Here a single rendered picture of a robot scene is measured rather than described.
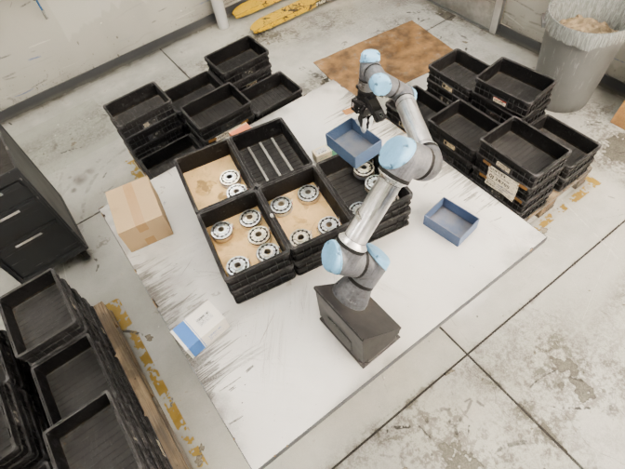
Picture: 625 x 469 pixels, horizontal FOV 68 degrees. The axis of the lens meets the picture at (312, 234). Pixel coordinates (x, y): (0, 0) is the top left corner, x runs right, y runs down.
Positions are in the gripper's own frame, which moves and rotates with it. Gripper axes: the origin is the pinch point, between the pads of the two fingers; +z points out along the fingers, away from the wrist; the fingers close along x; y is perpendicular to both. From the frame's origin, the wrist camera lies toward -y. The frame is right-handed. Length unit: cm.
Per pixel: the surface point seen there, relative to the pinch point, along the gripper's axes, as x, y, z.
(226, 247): 71, 8, 38
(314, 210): 27.9, -0.9, 33.0
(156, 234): 93, 43, 48
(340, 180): 7.5, 6.2, 30.7
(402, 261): 8, -41, 44
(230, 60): -23, 185, 60
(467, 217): -30, -43, 36
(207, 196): 64, 40, 37
